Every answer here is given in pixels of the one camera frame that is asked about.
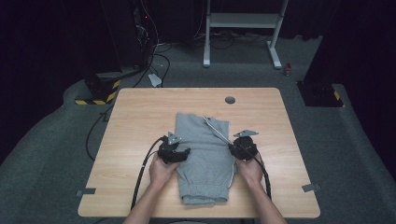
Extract white metal stand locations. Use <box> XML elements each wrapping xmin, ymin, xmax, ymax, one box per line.
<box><xmin>203</xmin><ymin>0</ymin><xmax>290</xmax><ymax>70</ymax></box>

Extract bundle of black floor cables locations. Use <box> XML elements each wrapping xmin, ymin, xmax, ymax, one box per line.
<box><xmin>133</xmin><ymin>42</ymin><xmax>173</xmax><ymax>89</ymax></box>

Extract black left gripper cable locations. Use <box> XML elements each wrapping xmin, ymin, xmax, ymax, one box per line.
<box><xmin>130</xmin><ymin>135</ymin><xmax>165</xmax><ymax>211</ymax></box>

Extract black yellow striped base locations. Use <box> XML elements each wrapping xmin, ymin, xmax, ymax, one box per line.
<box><xmin>297</xmin><ymin>81</ymin><xmax>347</xmax><ymax>108</ymax></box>
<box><xmin>74</xmin><ymin>72</ymin><xmax>122</xmax><ymax>106</ymax></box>

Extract gray sweat shorts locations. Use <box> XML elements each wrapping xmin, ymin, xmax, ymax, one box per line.
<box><xmin>175</xmin><ymin>112</ymin><xmax>238</xmax><ymax>206</ymax></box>

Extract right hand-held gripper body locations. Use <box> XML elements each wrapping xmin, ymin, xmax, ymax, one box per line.
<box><xmin>233</xmin><ymin>130</ymin><xmax>260</xmax><ymax>161</ymax></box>

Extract person's right hand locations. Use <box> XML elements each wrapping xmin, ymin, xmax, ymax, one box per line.
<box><xmin>235</xmin><ymin>153</ymin><xmax>265</xmax><ymax>188</ymax></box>

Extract white paper scrap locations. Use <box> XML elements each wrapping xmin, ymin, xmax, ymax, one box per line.
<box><xmin>148</xmin><ymin>73</ymin><xmax>163</xmax><ymax>88</ymax></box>

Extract black equipment rack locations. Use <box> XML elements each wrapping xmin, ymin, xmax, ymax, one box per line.
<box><xmin>99</xmin><ymin>0</ymin><xmax>160</xmax><ymax>72</ymax></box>

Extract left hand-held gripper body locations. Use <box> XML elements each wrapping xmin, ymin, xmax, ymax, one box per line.
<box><xmin>157</xmin><ymin>131</ymin><xmax>182</xmax><ymax>165</ymax></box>

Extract person's left hand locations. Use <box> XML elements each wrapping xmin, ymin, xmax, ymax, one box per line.
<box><xmin>148</xmin><ymin>153</ymin><xmax>179</xmax><ymax>190</ymax></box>

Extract thin black floor cable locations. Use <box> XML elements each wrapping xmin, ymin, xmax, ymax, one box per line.
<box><xmin>85</xmin><ymin>104</ymin><xmax>115</xmax><ymax>162</ymax></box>

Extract gray tape piece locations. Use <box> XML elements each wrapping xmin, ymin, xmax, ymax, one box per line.
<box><xmin>301</xmin><ymin>183</ymin><xmax>321</xmax><ymax>193</ymax></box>
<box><xmin>76</xmin><ymin>188</ymin><xmax>97</xmax><ymax>198</ymax></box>

